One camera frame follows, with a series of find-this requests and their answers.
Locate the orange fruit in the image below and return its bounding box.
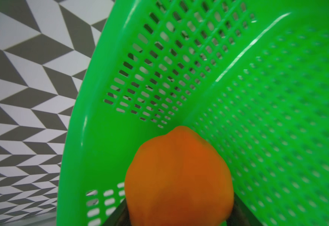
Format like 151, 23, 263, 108
125, 126, 234, 226

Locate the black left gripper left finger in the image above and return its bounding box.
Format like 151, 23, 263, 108
102, 199, 131, 226

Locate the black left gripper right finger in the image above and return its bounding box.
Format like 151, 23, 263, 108
226, 193, 262, 226

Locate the green plastic basket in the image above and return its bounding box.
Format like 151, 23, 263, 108
56, 1, 329, 226

